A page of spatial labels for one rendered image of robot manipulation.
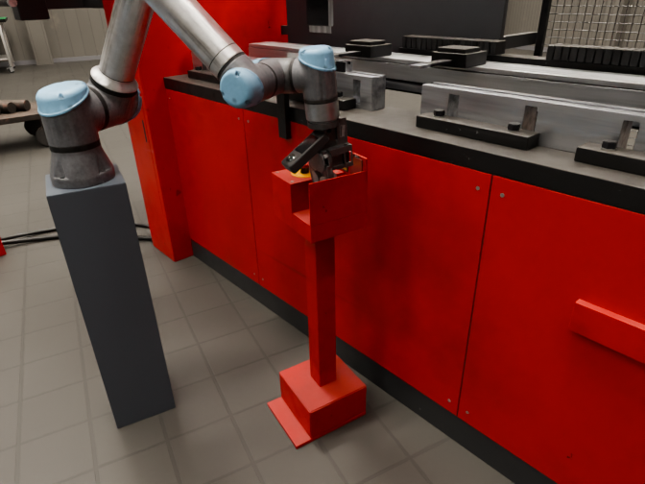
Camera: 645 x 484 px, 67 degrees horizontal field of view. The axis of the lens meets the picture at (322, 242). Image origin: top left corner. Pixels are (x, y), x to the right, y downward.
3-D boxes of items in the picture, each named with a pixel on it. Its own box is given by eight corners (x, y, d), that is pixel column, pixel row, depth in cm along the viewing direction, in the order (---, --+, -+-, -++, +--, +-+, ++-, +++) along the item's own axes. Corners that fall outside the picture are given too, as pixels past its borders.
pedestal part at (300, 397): (267, 405, 157) (264, 377, 152) (332, 375, 168) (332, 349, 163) (296, 449, 142) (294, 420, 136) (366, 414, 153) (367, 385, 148)
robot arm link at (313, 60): (302, 44, 106) (339, 42, 103) (308, 95, 112) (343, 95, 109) (288, 51, 100) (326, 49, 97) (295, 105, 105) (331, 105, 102)
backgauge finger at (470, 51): (397, 70, 137) (398, 52, 134) (451, 60, 152) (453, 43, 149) (432, 75, 129) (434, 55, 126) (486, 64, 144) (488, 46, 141)
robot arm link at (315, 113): (315, 107, 102) (297, 100, 109) (317, 128, 105) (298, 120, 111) (345, 99, 105) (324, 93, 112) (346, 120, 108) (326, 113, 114)
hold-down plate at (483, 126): (415, 127, 124) (416, 114, 123) (428, 123, 128) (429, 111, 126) (526, 151, 104) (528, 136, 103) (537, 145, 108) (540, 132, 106)
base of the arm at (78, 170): (52, 193, 116) (40, 153, 111) (51, 175, 128) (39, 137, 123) (119, 181, 122) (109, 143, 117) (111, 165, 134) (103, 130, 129)
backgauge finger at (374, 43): (312, 60, 161) (312, 43, 159) (367, 53, 176) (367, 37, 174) (337, 63, 153) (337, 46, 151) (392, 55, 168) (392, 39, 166)
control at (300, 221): (274, 214, 130) (269, 149, 122) (324, 202, 137) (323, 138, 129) (311, 243, 115) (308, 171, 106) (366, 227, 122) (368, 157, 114)
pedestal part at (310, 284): (310, 375, 152) (302, 219, 127) (326, 368, 155) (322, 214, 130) (320, 387, 147) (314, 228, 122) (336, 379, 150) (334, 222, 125)
